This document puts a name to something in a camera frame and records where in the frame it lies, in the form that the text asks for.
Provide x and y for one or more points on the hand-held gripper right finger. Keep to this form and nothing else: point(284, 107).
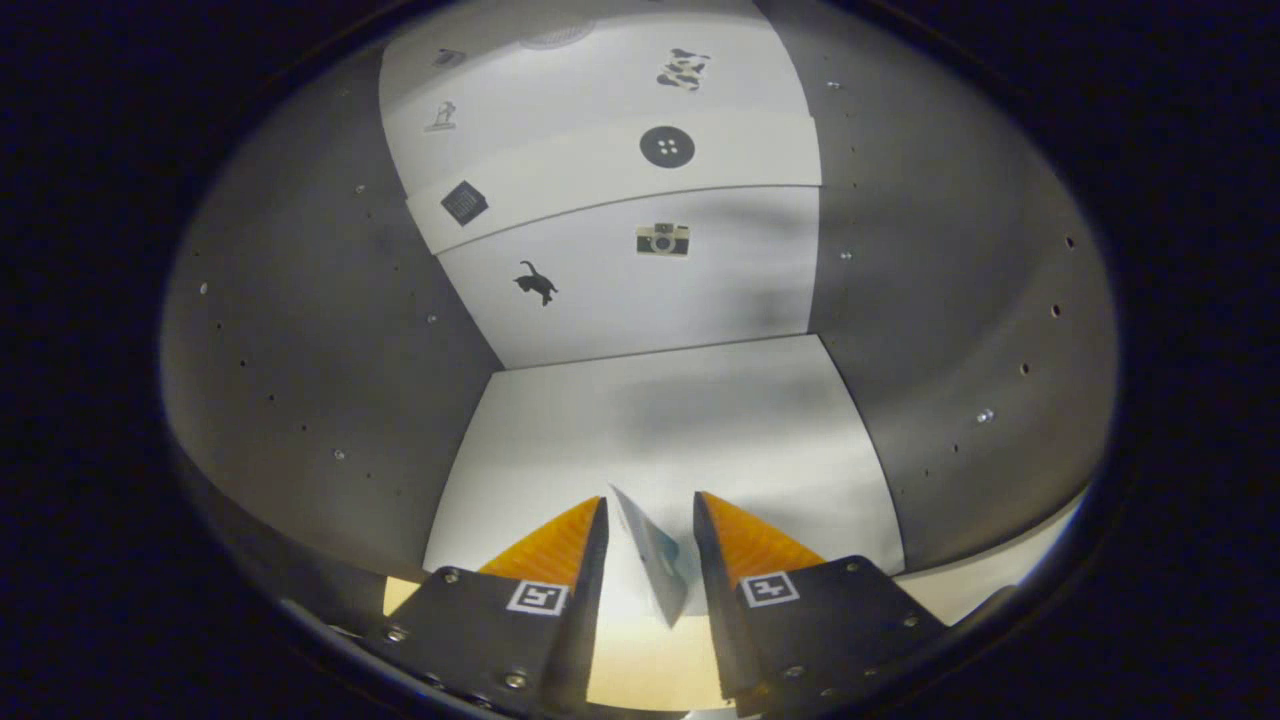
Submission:
point(725, 620)

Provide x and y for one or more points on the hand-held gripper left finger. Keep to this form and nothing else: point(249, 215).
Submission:
point(585, 620)

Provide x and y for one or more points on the white cabinet shelf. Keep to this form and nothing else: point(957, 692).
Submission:
point(660, 420)

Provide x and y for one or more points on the grey cabinet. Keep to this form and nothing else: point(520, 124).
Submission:
point(300, 350)

